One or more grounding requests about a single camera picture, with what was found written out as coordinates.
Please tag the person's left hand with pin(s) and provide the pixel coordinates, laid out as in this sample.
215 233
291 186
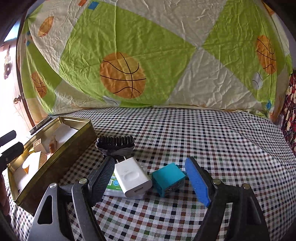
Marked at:
5 207

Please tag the white moon print cube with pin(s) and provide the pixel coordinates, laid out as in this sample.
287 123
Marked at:
38 146

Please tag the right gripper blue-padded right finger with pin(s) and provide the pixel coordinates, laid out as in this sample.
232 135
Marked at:
200 181

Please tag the white red-logo paper box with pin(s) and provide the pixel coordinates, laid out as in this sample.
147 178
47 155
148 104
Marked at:
33 161

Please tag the yellow cube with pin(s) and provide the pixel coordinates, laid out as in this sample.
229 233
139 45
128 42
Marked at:
26 169

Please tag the red floral cloth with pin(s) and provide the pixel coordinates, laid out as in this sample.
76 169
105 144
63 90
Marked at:
288 112

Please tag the brass door knob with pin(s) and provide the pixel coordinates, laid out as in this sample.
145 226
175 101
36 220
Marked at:
18 99

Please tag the gold metal tin box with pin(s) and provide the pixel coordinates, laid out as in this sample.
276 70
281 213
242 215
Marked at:
74 136

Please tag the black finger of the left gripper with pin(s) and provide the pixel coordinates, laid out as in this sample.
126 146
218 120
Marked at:
7 137

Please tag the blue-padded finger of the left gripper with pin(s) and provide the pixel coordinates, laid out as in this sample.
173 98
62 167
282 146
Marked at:
10 154

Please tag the white USB charger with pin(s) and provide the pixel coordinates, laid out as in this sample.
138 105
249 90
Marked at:
132 178

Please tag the black hair claw clip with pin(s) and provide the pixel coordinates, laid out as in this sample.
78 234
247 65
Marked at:
115 145

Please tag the green dental floss box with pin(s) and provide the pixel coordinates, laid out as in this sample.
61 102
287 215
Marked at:
113 189

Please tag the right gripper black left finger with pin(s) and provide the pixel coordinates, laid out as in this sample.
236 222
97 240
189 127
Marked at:
99 179

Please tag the brown embossed chocolate plaque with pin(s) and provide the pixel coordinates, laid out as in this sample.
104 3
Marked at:
43 158

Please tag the brown rectangular seal stone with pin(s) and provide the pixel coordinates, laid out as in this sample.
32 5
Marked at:
53 144

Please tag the wooden door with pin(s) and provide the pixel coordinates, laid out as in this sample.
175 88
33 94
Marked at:
13 116

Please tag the basketball print bedsheet backdrop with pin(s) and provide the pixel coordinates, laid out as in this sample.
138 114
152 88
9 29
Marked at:
224 55

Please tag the teal bear print cube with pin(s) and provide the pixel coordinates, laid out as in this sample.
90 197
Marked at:
167 179

